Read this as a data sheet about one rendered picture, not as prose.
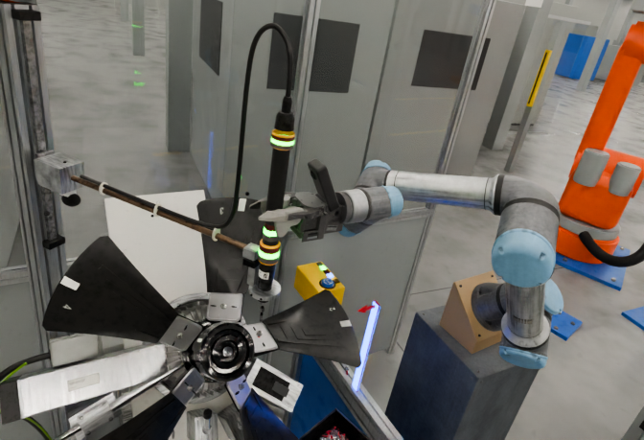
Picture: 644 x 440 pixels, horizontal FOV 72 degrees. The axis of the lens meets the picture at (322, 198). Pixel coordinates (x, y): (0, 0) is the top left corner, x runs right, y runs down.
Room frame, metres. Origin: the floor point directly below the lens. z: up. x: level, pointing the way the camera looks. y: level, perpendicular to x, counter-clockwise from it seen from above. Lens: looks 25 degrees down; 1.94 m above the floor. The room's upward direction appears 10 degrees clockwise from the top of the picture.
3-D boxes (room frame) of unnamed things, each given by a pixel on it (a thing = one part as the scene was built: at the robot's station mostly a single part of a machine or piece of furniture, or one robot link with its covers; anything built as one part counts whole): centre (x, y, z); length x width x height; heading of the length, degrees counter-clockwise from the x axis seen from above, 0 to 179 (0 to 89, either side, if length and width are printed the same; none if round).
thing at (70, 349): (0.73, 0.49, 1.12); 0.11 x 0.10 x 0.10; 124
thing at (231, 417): (0.78, 0.12, 0.91); 0.12 x 0.08 x 0.12; 34
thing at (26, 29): (1.03, 0.73, 1.48); 0.05 x 0.03 x 0.62; 159
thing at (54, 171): (1.01, 0.68, 1.41); 0.10 x 0.07 x 0.08; 69
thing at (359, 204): (0.90, -0.06, 1.51); 0.08 x 0.05 x 0.08; 34
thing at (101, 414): (0.61, 0.38, 1.08); 0.07 x 0.04 x 0.06; 135
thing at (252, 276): (0.80, 0.10, 1.37); 0.09 x 0.07 x 0.10; 69
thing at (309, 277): (1.24, -0.04, 1.02); 0.16 x 0.10 x 0.11; 34
